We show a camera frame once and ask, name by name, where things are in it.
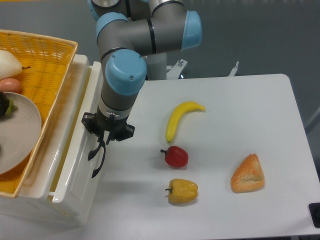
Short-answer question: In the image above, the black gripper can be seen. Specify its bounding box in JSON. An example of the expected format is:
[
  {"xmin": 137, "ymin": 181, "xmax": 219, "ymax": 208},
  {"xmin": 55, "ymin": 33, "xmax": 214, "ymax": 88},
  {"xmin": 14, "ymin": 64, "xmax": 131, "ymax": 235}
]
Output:
[{"xmin": 81, "ymin": 111, "xmax": 135, "ymax": 145}]

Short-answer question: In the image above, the black top drawer handle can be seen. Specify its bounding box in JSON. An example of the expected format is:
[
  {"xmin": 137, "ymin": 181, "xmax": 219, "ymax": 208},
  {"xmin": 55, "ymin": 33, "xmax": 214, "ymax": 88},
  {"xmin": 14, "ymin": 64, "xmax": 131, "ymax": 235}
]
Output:
[{"xmin": 88, "ymin": 140, "xmax": 105, "ymax": 161}]

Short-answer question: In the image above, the black drawer handle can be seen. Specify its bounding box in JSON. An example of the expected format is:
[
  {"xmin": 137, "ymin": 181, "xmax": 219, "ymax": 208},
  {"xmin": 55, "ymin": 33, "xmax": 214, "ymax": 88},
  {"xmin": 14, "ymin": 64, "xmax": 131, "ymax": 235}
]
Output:
[
  {"xmin": 91, "ymin": 148, "xmax": 106, "ymax": 179},
  {"xmin": 88, "ymin": 140, "xmax": 105, "ymax": 161}
]

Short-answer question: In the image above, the white drawer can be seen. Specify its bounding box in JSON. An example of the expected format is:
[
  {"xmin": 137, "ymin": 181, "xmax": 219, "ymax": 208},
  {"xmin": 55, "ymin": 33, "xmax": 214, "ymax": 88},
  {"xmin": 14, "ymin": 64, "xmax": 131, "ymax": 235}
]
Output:
[{"xmin": 44, "ymin": 55, "xmax": 103, "ymax": 215}]

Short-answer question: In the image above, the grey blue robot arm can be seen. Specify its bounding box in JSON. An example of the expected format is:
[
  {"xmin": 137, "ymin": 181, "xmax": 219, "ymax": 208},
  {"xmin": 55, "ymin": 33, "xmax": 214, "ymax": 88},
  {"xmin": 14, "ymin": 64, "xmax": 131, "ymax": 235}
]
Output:
[{"xmin": 83, "ymin": 0, "xmax": 203, "ymax": 145}]

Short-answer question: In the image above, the white drawer cabinet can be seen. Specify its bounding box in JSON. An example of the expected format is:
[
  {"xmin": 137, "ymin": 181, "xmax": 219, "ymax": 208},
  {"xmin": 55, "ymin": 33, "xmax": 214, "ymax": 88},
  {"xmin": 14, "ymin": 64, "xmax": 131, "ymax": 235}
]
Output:
[{"xmin": 0, "ymin": 54, "xmax": 101, "ymax": 230}]

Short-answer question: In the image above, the red bell pepper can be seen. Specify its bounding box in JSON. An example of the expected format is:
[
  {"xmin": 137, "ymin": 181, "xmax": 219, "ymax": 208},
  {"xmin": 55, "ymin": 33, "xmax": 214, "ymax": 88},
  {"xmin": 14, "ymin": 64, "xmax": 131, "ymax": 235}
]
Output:
[{"xmin": 160, "ymin": 145, "xmax": 189, "ymax": 168}]

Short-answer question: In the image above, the yellow banana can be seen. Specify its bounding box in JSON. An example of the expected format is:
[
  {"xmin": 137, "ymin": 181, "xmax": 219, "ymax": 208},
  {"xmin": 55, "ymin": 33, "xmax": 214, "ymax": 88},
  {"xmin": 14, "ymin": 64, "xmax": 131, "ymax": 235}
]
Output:
[{"xmin": 165, "ymin": 101, "xmax": 206, "ymax": 143}]

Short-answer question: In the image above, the grey round plate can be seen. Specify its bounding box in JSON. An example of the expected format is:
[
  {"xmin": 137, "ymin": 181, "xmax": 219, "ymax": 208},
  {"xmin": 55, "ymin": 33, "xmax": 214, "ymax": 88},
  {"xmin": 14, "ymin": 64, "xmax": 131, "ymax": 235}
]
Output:
[{"xmin": 0, "ymin": 92, "xmax": 42, "ymax": 174}]

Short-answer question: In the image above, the yellow bell pepper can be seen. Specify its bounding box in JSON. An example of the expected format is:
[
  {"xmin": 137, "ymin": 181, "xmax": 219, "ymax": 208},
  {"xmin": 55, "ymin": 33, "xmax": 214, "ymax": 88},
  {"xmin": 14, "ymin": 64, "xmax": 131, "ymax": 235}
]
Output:
[{"xmin": 165, "ymin": 178, "xmax": 199, "ymax": 204}]

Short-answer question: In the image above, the yellow woven basket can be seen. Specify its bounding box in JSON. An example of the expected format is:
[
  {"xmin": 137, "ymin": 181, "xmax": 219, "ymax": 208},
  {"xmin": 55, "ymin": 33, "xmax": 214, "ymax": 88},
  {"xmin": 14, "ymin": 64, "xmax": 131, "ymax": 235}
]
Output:
[{"xmin": 0, "ymin": 29, "xmax": 78, "ymax": 198}]

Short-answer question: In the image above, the dark purple mangosteen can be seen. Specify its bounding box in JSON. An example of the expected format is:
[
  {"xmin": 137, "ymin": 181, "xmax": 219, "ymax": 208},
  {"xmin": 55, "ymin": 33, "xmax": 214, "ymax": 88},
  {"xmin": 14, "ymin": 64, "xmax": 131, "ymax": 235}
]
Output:
[{"xmin": 0, "ymin": 91, "xmax": 19, "ymax": 119}]

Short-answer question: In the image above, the pink sausage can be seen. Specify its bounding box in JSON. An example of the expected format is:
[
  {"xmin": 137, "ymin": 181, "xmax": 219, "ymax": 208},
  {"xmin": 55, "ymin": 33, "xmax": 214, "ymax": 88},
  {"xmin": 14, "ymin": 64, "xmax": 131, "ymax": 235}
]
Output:
[{"xmin": 0, "ymin": 78, "xmax": 22, "ymax": 94}]

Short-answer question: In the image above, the white pear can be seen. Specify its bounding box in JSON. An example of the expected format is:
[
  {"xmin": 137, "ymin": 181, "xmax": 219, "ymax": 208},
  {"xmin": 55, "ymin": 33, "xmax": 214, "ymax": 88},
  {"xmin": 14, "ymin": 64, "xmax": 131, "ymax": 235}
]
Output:
[{"xmin": 0, "ymin": 50, "xmax": 30, "ymax": 80}]

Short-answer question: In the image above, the golden puff pastry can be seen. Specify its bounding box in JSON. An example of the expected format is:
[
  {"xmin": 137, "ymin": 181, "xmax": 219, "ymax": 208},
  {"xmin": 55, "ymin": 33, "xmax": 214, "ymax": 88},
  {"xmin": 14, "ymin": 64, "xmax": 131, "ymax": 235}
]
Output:
[{"xmin": 230, "ymin": 153, "xmax": 265, "ymax": 194}]

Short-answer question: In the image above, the black lower drawer handle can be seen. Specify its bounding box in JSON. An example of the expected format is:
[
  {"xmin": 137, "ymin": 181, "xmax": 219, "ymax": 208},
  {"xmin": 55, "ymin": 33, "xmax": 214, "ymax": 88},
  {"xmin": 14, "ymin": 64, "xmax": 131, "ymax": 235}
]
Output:
[{"xmin": 91, "ymin": 148, "xmax": 106, "ymax": 179}]

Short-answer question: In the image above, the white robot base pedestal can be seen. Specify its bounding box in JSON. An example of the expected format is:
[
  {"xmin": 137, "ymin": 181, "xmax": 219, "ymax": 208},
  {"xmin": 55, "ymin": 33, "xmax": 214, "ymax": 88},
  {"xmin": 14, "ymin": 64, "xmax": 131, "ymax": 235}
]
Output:
[{"xmin": 143, "ymin": 51, "xmax": 188, "ymax": 81}]

